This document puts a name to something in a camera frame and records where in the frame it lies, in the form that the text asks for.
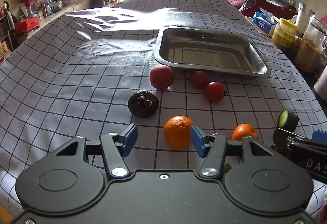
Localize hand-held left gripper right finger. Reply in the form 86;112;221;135
190;124;274;179

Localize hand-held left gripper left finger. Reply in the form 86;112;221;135
54;123;138;180

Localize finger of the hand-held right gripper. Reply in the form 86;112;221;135
307;130;327;148
272;128;307;161

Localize orange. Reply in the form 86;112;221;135
163;116;194;148
231;123;259;141

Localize dark wrinkled round fruit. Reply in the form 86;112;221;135
128;90;159;118

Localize red tomato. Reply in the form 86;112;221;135
189;70;210;89
204;81;226;102

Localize pinkish red round fruit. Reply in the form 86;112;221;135
149;65;175;90

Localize stainless steel tray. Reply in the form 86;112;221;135
153;27;271;78

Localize white thermos bottle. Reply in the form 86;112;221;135
314;71;327;100

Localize grey checked tablecloth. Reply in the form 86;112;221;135
0;0;327;224

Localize glass jar with brown contents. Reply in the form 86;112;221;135
294;16;327;73

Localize small brown jar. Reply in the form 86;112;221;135
292;35;303;54

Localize yellow lid jar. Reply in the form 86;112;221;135
271;17;298;52

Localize white tube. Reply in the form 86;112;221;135
295;3;309;35

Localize blue tissue pack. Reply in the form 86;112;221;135
252;8;278;35

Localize dark red blanket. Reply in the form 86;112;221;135
239;0;297;20

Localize red box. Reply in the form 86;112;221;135
14;16;41;33

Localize vase with red flowers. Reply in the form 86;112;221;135
22;0;36;17

